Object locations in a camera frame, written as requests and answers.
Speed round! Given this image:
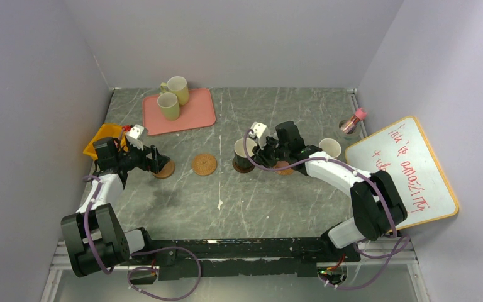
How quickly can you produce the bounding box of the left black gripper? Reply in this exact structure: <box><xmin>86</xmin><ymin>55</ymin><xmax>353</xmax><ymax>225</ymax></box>
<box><xmin>116</xmin><ymin>140</ymin><xmax>169</xmax><ymax>174</ymax></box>

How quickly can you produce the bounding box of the woven coaster tan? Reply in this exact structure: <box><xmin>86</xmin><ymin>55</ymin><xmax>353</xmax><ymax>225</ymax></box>
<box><xmin>192</xmin><ymin>153</ymin><xmax>218</xmax><ymax>176</ymax></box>

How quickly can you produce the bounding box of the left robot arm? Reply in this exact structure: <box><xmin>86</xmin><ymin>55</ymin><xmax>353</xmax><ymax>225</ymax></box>
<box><xmin>60</xmin><ymin>137</ymin><xmax>173</xmax><ymax>277</ymax></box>

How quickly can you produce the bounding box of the woven coaster light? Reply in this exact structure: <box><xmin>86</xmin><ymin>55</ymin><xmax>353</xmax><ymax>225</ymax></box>
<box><xmin>274</xmin><ymin>161</ymin><xmax>295</xmax><ymax>176</ymax></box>

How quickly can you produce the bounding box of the pink mug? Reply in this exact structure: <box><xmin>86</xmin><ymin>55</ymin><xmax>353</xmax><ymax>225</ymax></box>
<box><xmin>318</xmin><ymin>138</ymin><xmax>342</xmax><ymax>159</ymax></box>

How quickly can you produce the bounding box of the green mug back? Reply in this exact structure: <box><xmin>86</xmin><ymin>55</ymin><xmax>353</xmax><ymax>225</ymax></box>
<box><xmin>160</xmin><ymin>76</ymin><xmax>189</xmax><ymax>106</ymax></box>

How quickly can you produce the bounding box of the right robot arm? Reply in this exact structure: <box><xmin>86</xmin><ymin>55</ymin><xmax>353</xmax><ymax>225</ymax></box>
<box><xmin>242</xmin><ymin>121</ymin><xmax>408</xmax><ymax>261</ymax></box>

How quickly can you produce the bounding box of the green mug front middle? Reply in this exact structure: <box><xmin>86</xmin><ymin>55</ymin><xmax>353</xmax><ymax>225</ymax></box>
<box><xmin>157</xmin><ymin>92</ymin><xmax>180</xmax><ymax>121</ymax></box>

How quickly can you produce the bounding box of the pink serving tray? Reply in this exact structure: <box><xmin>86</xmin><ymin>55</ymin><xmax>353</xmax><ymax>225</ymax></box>
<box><xmin>143</xmin><ymin>88</ymin><xmax>216</xmax><ymax>135</ymax></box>

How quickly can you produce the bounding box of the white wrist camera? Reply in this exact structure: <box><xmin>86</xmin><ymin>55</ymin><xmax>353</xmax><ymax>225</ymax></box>
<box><xmin>123</xmin><ymin>124</ymin><xmax>148</xmax><ymax>151</ymax></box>
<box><xmin>248</xmin><ymin>122</ymin><xmax>269</xmax><ymax>150</ymax></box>

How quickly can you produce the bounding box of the dark brown wooden coaster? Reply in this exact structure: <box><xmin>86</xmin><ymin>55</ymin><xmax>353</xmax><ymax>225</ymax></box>
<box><xmin>232</xmin><ymin>162</ymin><xmax>255</xmax><ymax>174</ymax></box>

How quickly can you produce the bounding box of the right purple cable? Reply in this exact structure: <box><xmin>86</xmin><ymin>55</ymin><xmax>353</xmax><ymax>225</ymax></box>
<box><xmin>242</xmin><ymin>128</ymin><xmax>411</xmax><ymax>291</ymax></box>

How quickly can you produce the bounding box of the aluminium rail frame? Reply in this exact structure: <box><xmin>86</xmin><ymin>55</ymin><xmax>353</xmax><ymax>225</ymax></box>
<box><xmin>40</xmin><ymin>237</ymin><xmax>430</xmax><ymax>301</ymax></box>

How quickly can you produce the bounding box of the glass jar with markers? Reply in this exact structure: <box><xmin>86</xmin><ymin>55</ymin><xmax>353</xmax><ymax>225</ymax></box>
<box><xmin>340</xmin><ymin>108</ymin><xmax>367</xmax><ymax>134</ymax></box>

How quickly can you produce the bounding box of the black mug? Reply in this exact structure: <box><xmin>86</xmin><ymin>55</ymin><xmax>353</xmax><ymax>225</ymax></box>
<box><xmin>232</xmin><ymin>138</ymin><xmax>257</xmax><ymax>168</ymax></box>

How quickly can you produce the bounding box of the light wooden coaster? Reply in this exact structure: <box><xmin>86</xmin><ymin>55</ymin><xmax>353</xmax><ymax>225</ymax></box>
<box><xmin>153</xmin><ymin>160</ymin><xmax>175</xmax><ymax>179</ymax></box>

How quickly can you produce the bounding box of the purple cable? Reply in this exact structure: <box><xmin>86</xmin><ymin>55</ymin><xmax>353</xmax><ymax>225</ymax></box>
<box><xmin>242</xmin><ymin>128</ymin><xmax>411</xmax><ymax>291</ymax></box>
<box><xmin>83</xmin><ymin>175</ymin><xmax>203</xmax><ymax>302</ymax></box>

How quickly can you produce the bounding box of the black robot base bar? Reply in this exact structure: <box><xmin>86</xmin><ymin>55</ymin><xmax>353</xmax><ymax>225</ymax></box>
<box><xmin>124</xmin><ymin>237</ymin><xmax>360</xmax><ymax>281</ymax></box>

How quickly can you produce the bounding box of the green mug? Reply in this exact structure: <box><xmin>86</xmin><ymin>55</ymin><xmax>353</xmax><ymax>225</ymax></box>
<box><xmin>160</xmin><ymin>76</ymin><xmax>189</xmax><ymax>106</ymax></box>
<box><xmin>157</xmin><ymin>92</ymin><xmax>180</xmax><ymax>121</ymax></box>

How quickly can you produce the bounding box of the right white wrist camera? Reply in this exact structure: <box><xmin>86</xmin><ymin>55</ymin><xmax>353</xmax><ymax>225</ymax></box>
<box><xmin>248</xmin><ymin>122</ymin><xmax>269</xmax><ymax>150</ymax></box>

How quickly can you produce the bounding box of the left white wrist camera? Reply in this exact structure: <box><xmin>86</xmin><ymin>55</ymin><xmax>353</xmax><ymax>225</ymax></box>
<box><xmin>123</xmin><ymin>124</ymin><xmax>148</xmax><ymax>151</ymax></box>

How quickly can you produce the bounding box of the whiteboard with yellow frame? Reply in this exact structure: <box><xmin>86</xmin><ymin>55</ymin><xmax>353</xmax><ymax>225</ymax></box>
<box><xmin>345</xmin><ymin>116</ymin><xmax>459</xmax><ymax>230</ymax></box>

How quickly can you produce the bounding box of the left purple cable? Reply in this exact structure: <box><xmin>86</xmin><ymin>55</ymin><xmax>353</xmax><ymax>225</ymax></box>
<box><xmin>83</xmin><ymin>175</ymin><xmax>203</xmax><ymax>302</ymax></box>

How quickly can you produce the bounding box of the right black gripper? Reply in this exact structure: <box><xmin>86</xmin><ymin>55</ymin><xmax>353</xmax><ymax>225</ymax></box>
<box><xmin>252</xmin><ymin>134</ymin><xmax>290</xmax><ymax>169</ymax></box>

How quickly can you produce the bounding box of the yellow plastic bin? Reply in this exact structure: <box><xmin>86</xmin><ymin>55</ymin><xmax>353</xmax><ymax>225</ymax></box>
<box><xmin>82</xmin><ymin>123</ymin><xmax>131</xmax><ymax>160</ymax></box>

